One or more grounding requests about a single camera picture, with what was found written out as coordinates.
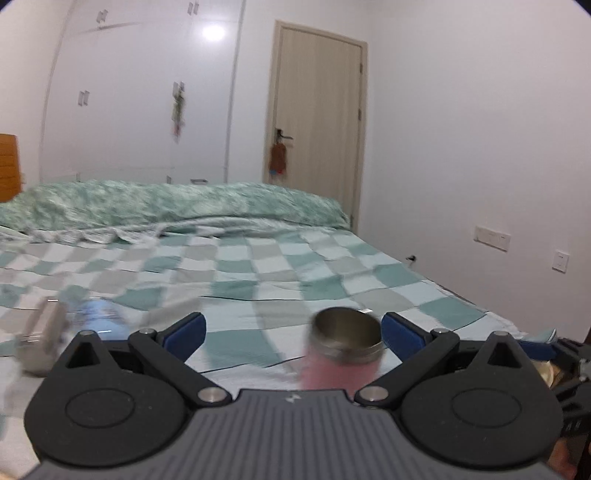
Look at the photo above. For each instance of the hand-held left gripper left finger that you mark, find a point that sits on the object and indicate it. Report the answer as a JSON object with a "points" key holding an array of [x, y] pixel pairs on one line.
{"points": [[187, 331]]}

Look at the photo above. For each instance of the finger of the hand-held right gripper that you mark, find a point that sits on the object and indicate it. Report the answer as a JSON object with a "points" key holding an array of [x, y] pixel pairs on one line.
{"points": [[538, 350]]}

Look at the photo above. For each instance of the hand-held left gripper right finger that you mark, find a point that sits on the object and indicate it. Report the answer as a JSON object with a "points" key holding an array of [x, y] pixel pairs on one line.
{"points": [[400, 333]]}

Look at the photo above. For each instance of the pink cup with steel rim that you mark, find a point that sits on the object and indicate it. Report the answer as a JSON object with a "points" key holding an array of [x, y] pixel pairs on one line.
{"points": [[344, 344]]}

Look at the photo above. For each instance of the gold shiny object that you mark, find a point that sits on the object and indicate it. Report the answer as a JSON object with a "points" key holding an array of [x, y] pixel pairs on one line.
{"points": [[547, 371]]}

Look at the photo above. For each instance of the bed with checked sheet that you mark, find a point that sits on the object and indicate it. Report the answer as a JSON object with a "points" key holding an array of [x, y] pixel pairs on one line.
{"points": [[258, 281]]}

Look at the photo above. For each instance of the clear plastic water bottle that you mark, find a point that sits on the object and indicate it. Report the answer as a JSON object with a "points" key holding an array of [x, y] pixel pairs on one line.
{"points": [[99, 318]]}

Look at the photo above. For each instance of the green patterned quilt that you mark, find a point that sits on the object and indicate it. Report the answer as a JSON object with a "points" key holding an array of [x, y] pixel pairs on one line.
{"points": [[175, 203]]}

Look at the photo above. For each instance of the grey metal box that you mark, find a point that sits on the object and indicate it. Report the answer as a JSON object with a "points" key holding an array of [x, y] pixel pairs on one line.
{"points": [[42, 339]]}

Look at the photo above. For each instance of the red hanging bag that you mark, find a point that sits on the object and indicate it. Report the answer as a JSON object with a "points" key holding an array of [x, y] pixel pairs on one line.
{"points": [[278, 159]]}

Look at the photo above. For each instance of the hanging green ornament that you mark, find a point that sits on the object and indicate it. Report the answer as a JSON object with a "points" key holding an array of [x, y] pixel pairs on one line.
{"points": [[178, 110]]}

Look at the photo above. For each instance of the beige wooden door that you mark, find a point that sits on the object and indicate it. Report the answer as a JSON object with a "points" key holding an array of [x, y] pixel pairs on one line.
{"points": [[318, 120]]}

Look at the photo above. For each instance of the orange wooden headboard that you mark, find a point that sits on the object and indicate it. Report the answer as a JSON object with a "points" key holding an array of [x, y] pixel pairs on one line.
{"points": [[9, 168]]}

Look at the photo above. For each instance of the white wardrobe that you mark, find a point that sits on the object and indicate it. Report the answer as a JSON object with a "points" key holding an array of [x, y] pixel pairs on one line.
{"points": [[138, 92]]}

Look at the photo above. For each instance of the black wall plug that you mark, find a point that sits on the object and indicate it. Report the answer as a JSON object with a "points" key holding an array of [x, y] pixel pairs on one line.
{"points": [[411, 258]]}

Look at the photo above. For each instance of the white light switch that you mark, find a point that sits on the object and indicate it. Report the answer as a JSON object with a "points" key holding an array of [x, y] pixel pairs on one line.
{"points": [[560, 261]]}

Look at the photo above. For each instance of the white wall socket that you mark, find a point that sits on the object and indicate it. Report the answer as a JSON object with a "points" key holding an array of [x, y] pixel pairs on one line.
{"points": [[491, 237]]}

